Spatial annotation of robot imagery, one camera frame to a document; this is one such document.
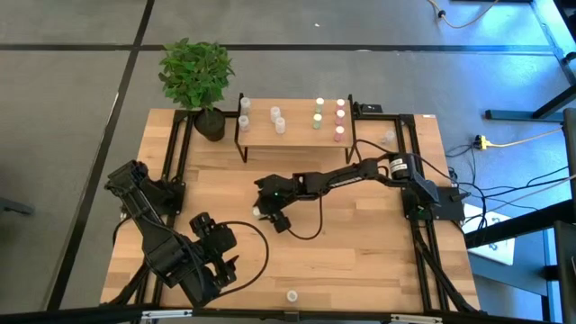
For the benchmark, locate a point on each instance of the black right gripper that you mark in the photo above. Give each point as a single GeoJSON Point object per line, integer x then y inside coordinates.
{"type": "Point", "coordinates": [281, 193]}

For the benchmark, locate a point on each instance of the grey chair base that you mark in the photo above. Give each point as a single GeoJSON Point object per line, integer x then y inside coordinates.
{"type": "Point", "coordinates": [13, 207]}

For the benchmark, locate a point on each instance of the black plant pot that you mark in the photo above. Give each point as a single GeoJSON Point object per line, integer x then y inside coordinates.
{"type": "Point", "coordinates": [210, 125]}

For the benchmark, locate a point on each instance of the white sign board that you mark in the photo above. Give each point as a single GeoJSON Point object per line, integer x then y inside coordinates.
{"type": "Point", "coordinates": [499, 252]}

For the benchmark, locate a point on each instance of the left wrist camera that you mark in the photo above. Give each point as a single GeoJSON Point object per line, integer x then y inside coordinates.
{"type": "Point", "coordinates": [201, 223]}

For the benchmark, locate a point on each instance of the wooden shelf with black legs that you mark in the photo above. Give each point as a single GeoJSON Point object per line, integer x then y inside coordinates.
{"type": "Point", "coordinates": [294, 137]}

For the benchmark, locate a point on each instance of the black desk frame beam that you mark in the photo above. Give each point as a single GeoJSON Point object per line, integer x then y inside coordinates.
{"type": "Point", "coordinates": [517, 227]}
{"type": "Point", "coordinates": [558, 101]}

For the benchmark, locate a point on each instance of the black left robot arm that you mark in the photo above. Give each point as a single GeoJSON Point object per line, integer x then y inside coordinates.
{"type": "Point", "coordinates": [157, 243]}

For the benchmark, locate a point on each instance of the small black box device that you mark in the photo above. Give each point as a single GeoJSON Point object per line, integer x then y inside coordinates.
{"type": "Point", "coordinates": [370, 108]}

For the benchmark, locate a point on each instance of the grey desk foot bar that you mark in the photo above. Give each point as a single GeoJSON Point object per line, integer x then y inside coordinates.
{"type": "Point", "coordinates": [522, 115]}
{"type": "Point", "coordinates": [508, 274]}

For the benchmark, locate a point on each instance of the green medicine bottle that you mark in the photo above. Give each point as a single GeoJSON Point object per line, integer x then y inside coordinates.
{"type": "Point", "coordinates": [317, 120]}
{"type": "Point", "coordinates": [319, 104]}

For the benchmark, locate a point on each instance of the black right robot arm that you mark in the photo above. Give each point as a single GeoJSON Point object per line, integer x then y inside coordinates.
{"type": "Point", "coordinates": [346, 177]}

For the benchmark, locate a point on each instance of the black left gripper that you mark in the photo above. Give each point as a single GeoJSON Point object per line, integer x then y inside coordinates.
{"type": "Point", "coordinates": [222, 240]}

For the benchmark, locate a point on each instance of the green leafy potted plant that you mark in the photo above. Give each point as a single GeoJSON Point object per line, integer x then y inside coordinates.
{"type": "Point", "coordinates": [195, 74]}

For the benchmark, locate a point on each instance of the yellow power plug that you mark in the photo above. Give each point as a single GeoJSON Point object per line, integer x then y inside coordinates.
{"type": "Point", "coordinates": [483, 142]}

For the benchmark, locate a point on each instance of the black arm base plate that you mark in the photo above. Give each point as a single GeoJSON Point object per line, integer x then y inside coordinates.
{"type": "Point", "coordinates": [179, 204]}
{"type": "Point", "coordinates": [450, 204]}

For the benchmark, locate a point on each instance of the silver metal bracket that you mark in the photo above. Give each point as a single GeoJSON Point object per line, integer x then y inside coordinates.
{"type": "Point", "coordinates": [416, 318]}
{"type": "Point", "coordinates": [166, 313]}

